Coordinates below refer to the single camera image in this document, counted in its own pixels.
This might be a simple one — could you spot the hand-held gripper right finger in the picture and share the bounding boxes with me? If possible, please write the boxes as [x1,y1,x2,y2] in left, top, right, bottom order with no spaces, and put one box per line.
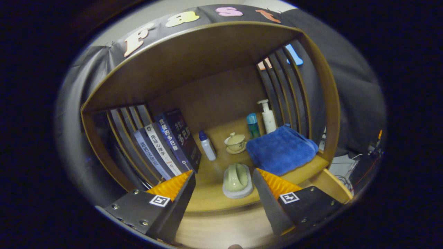
[252,168,344,241]

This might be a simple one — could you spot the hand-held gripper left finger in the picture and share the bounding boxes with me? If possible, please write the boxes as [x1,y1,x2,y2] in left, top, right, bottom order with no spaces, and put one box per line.
[95,169,196,243]

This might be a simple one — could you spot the wooden countertop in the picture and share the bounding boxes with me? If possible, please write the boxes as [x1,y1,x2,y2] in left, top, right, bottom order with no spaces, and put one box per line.
[185,116,329,213]

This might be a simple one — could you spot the wooden cabinet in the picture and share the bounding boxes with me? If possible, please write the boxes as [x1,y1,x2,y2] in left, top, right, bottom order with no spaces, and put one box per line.
[80,21,341,194]

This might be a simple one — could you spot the folded blue towel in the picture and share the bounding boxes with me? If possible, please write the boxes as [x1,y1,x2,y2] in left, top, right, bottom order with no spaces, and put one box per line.
[246,124,319,177]

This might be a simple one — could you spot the light blue book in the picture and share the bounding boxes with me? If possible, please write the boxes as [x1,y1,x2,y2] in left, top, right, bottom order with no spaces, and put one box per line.
[133,130,172,182]

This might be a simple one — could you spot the white book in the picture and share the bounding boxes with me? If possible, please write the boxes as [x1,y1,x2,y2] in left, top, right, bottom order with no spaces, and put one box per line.
[145,124,182,177]

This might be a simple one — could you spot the white bottle with blue cap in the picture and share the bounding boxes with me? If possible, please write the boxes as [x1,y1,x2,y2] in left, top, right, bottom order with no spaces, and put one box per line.
[199,130,217,161]

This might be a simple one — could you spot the dark blue book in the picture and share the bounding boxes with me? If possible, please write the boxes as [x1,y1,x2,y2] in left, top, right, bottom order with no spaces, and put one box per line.
[155,109,202,173]

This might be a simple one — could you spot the beige lidded teacup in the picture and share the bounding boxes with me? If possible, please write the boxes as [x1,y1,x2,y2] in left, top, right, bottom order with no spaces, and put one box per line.
[224,132,247,154]

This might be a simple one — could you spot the teal bottle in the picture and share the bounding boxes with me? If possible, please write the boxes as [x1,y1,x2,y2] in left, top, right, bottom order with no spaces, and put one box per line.
[246,113,261,139]

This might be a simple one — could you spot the white pump bottle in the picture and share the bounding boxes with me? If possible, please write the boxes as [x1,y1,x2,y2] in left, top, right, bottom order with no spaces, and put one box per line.
[257,99,277,135]

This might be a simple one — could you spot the black equipment with orange tip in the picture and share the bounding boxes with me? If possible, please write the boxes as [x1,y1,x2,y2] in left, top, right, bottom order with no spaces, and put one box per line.
[348,130,385,194]

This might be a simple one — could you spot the black backdrop cloth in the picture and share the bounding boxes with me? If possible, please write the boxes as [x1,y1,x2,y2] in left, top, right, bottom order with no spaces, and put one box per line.
[55,4,387,208]

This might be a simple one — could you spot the floor cables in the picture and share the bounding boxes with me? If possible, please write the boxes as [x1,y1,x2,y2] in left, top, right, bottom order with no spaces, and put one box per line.
[334,154,362,192]

